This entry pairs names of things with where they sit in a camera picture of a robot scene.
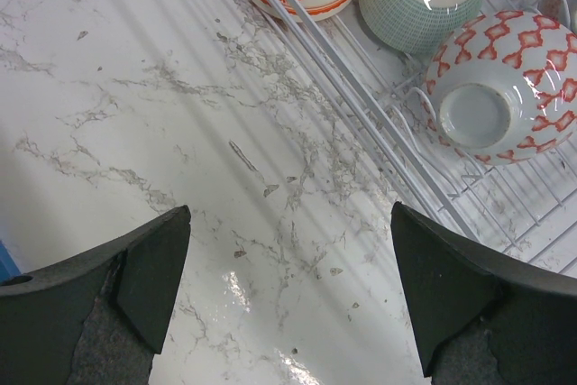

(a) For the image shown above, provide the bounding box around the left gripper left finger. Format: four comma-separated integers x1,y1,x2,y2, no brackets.
1,206,191,384

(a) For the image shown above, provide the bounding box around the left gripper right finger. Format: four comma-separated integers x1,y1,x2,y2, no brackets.
391,202,576,384

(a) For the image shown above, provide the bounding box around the blue triangle pattern bowl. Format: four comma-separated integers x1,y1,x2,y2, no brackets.
420,10,576,166

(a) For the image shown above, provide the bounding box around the blue pink shelf unit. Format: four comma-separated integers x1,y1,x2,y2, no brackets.
0,242,21,281

